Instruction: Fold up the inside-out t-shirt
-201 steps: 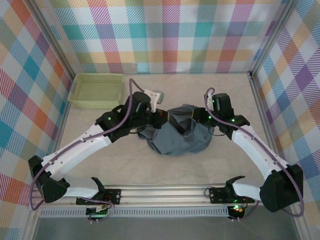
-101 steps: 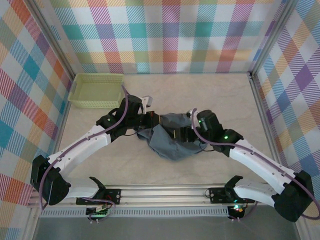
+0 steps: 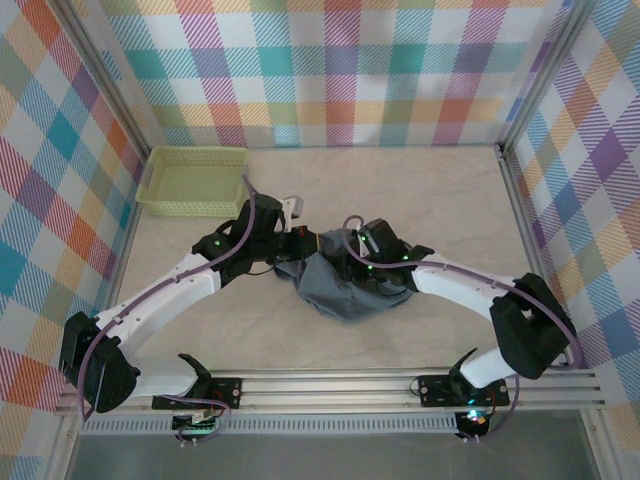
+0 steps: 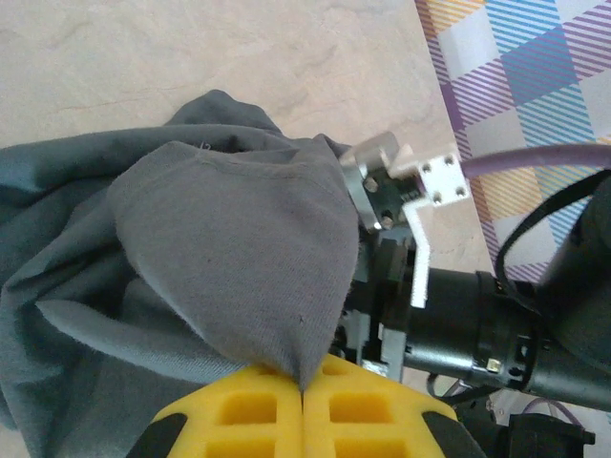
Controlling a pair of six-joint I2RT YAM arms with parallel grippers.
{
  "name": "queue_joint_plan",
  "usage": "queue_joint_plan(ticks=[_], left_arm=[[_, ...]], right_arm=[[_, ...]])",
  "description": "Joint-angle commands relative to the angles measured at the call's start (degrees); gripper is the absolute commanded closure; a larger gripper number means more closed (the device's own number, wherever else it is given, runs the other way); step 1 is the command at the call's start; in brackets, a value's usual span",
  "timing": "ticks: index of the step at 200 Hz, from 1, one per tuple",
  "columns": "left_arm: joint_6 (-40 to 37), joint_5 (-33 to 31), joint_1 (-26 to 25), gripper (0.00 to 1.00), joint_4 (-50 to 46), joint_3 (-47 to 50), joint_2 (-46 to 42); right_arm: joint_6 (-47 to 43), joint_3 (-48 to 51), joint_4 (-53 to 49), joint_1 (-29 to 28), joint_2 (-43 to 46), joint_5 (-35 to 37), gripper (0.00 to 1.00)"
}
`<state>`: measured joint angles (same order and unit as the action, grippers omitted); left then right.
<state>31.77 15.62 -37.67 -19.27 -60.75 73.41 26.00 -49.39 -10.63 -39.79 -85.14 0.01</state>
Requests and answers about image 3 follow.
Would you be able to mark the grey-blue t-shirt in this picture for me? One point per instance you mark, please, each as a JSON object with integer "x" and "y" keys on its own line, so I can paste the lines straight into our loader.
{"x": 325, "y": 285}

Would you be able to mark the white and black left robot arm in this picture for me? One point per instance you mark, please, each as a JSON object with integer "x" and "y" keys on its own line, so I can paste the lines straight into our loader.
{"x": 165, "y": 305}

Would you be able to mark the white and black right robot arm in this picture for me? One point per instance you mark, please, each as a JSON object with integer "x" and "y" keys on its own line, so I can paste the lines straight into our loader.
{"x": 460, "y": 285}

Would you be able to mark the light green plastic basket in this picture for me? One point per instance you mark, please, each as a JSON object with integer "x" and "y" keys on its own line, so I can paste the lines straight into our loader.
{"x": 195, "y": 185}

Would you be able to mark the aluminium side base rail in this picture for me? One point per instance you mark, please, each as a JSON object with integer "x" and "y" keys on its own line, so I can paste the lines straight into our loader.
{"x": 122, "y": 250}
{"x": 525, "y": 225}

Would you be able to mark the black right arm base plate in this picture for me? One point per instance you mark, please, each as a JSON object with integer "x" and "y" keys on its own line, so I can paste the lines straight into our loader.
{"x": 435, "y": 390}

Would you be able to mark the long aluminium mounting rail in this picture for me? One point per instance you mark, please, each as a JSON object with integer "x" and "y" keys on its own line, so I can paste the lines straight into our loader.
{"x": 325, "y": 390}

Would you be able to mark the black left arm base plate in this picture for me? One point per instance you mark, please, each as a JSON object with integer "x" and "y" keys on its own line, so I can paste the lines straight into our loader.
{"x": 227, "y": 392}

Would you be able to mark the aluminium frame post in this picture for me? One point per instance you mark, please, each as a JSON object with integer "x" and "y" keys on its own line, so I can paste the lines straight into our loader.
{"x": 112, "y": 75}
{"x": 542, "y": 75}

